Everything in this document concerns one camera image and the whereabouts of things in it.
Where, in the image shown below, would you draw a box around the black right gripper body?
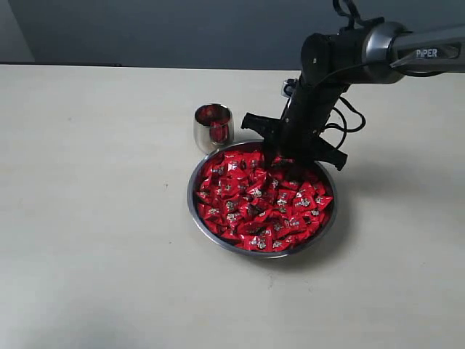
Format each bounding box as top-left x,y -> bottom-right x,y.
240,79 -> 348,170

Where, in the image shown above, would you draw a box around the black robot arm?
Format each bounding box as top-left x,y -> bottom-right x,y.
241,22 -> 464,170

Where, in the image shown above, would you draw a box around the round stainless steel bowl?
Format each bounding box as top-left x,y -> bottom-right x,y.
186,139 -> 339,260

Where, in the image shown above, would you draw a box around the pile of red wrapped candies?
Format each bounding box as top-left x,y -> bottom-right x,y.
195,148 -> 333,252

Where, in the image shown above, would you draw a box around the stainless steel cup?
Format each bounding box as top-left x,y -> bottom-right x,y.
193,114 -> 234,153

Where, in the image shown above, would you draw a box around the red candies inside cup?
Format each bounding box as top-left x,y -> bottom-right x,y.
195,103 -> 232,127

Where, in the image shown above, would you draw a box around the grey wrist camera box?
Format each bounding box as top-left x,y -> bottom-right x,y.
281,79 -> 298,98

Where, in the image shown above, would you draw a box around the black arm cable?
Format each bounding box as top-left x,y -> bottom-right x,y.
319,0 -> 386,150

